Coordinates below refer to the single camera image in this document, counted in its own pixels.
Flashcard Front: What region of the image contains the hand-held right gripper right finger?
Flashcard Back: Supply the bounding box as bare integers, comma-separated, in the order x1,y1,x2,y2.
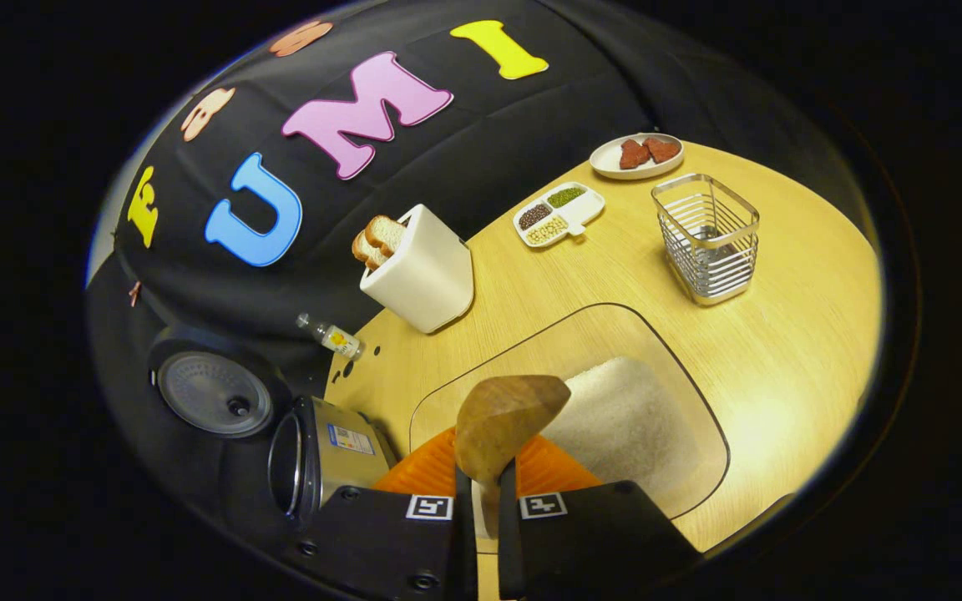
498,434,703,601

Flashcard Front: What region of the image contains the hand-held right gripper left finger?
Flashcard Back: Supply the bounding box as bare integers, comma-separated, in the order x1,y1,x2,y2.
297,427,478,601

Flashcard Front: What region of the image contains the wooden spoon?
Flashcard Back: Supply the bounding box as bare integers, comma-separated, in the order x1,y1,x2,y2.
454,375,572,535

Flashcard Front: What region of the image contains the black silver rice cooker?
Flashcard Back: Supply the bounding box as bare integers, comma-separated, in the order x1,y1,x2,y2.
147,324,400,535

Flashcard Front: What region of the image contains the white rice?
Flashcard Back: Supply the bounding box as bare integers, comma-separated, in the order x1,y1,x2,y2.
539,356,701,493

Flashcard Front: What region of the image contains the metal wire chopstick holder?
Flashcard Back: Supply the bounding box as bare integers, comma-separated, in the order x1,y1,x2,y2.
651,173,761,307

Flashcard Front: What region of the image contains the clear plastic box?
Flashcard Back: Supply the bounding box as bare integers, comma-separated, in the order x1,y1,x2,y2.
408,302,731,556

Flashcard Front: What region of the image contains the small glass bottle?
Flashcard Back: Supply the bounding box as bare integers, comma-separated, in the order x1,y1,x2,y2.
296,312,365,361

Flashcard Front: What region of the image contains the white toaster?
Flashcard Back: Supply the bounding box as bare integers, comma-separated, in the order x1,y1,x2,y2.
359,204,475,335

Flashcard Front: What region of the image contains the bread slice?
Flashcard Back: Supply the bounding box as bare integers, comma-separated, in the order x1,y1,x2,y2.
364,215,408,258
352,231,386,272

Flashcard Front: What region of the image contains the white divided bean dish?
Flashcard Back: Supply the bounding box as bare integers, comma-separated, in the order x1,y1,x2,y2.
513,182,606,249

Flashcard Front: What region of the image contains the white round plate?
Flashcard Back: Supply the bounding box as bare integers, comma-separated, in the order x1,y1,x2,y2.
590,132,686,181

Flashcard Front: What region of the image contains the black backdrop cloth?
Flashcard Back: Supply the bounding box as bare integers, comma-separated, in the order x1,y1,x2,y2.
89,0,866,543

